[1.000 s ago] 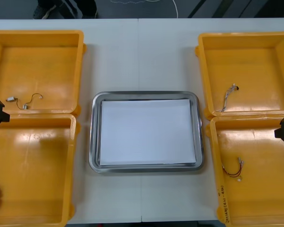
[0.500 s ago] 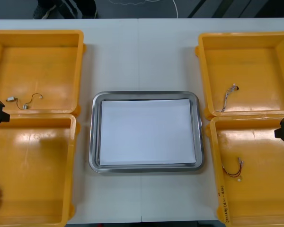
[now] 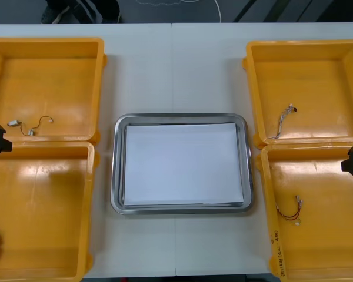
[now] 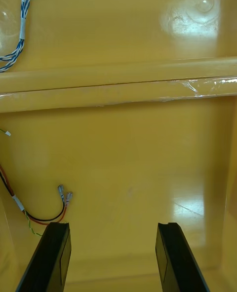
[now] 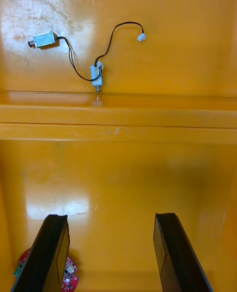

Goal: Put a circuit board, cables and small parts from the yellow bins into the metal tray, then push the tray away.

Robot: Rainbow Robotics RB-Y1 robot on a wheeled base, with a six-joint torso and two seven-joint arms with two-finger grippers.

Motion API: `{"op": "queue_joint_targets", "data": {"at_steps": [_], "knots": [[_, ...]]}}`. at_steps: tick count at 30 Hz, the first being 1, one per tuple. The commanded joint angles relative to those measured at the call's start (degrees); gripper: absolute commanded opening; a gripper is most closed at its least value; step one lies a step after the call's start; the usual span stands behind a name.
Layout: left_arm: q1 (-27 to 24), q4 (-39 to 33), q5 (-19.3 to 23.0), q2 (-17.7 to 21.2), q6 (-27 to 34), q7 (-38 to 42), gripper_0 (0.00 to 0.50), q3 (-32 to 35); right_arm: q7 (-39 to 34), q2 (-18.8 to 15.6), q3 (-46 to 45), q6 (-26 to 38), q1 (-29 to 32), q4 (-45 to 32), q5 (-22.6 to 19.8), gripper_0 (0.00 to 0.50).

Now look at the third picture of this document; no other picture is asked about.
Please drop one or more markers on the steel tray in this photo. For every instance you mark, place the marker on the steel tray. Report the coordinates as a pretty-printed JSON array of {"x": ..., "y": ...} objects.
[{"x": 119, "y": 176}]

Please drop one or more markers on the person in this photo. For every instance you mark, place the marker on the person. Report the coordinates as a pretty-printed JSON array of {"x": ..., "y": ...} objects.
[{"x": 56, "y": 14}]

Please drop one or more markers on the yellow-orange plastic bin with handwriting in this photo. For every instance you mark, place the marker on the yellow-orange plastic bin with handwriting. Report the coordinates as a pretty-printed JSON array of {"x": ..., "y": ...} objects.
[{"x": 311, "y": 249}]

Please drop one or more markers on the white paper sheet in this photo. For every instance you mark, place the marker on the white paper sheet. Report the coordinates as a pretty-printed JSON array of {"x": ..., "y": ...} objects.
[{"x": 182, "y": 164}]

